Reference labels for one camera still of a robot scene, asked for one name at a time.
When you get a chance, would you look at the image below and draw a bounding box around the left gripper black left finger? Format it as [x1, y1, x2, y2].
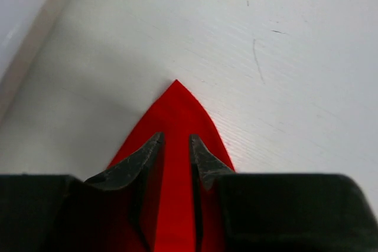
[1, 132, 164, 251]

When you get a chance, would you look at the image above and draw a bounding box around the white plastic basket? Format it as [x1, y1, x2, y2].
[1, 0, 68, 115]

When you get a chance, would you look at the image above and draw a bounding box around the red t shirt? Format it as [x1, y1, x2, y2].
[110, 80, 234, 251]

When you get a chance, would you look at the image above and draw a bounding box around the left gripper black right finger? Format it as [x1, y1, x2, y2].
[189, 135, 377, 251]

